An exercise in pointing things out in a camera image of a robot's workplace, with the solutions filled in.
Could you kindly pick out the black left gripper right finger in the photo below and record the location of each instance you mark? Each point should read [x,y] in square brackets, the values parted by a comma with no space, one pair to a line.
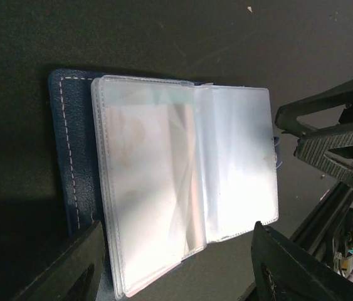
[284,271]

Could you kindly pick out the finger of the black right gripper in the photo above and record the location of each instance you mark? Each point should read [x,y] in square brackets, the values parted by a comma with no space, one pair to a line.
[329,150]
[287,115]

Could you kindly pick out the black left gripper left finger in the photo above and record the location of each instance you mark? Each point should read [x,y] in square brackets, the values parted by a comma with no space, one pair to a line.
[75,273]

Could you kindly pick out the blue leather card holder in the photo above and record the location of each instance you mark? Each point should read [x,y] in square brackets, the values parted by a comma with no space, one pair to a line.
[167,166]

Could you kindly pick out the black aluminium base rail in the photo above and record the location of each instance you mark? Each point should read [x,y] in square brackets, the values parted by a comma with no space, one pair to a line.
[324,232]

